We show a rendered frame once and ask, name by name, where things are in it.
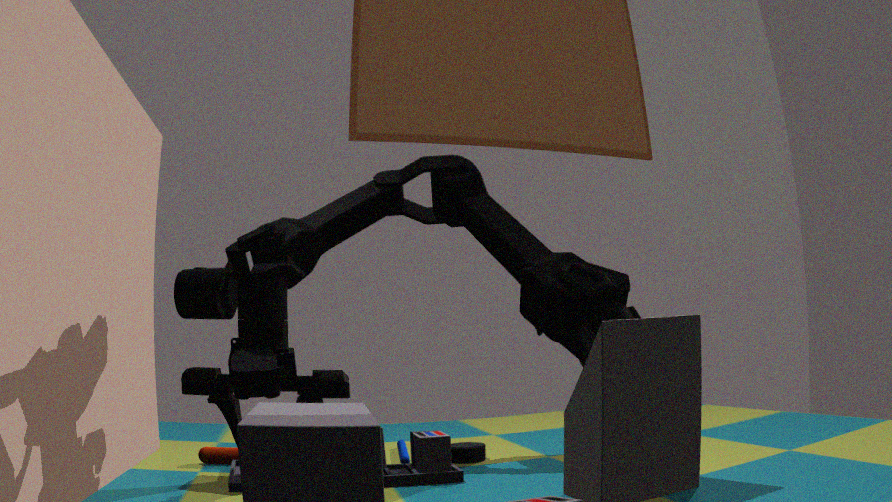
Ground blue cylinder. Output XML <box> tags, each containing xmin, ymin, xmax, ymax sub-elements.
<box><xmin>397</xmin><ymin>440</ymin><xmax>410</xmax><ymax>464</ymax></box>

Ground black short cylinder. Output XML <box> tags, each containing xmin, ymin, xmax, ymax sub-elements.
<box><xmin>451</xmin><ymin>442</ymin><xmax>486</xmax><ymax>464</ymax></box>

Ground dark red cylinder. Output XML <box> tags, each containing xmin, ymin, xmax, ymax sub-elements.
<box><xmin>198</xmin><ymin>447</ymin><xmax>239</xmax><ymax>465</ymax></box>

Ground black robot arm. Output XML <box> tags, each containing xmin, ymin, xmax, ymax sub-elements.
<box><xmin>174</xmin><ymin>155</ymin><xmax>642</xmax><ymax>400</ymax></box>

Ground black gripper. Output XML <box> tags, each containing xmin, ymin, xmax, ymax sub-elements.
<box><xmin>181</xmin><ymin>319</ymin><xmax>350</xmax><ymax>447</ymax></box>

